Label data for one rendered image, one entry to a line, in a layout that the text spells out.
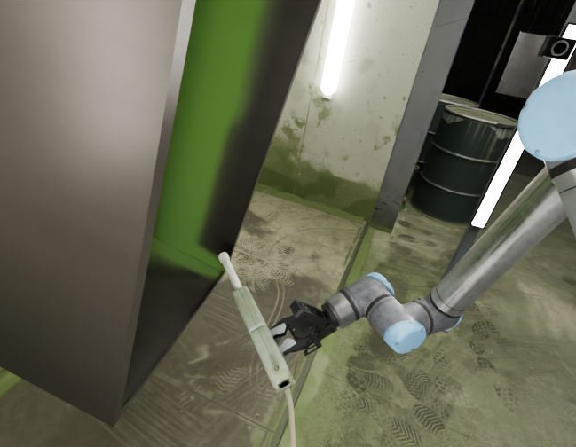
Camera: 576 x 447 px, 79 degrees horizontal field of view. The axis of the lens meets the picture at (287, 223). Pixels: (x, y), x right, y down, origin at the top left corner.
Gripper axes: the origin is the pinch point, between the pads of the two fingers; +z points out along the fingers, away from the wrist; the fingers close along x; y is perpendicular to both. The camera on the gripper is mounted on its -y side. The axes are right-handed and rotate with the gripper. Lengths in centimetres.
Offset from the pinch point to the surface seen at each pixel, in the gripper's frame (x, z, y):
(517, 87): 333, -554, 220
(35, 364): 11.4, 43.7, -20.9
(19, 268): 9, 30, -45
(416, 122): 116, -151, 41
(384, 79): 137, -143, 13
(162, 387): 34, 41, 40
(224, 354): 41, 17, 51
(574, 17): 33, -146, -30
